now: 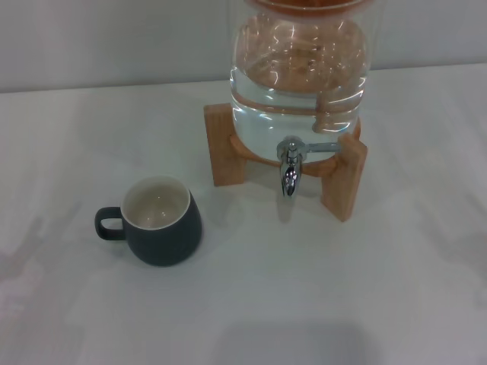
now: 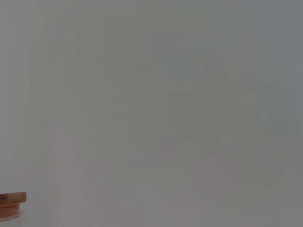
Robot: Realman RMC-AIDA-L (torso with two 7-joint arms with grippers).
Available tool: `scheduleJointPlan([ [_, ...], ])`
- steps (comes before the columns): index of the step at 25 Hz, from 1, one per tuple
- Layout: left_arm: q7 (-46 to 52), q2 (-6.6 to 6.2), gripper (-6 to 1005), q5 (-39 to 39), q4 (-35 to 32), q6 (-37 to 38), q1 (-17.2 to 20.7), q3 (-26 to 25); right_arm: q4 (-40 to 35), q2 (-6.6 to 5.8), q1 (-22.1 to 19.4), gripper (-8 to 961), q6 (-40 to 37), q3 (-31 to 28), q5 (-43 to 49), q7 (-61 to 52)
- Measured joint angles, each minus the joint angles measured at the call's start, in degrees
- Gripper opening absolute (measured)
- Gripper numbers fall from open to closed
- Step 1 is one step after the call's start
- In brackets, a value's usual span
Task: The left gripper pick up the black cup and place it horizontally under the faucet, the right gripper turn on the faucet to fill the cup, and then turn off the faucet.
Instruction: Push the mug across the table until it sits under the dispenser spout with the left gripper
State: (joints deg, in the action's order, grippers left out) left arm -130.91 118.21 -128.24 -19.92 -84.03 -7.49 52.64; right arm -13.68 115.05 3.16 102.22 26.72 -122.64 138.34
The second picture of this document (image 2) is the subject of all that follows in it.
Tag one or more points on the wooden dispenser lid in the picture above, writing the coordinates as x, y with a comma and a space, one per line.
10, 201

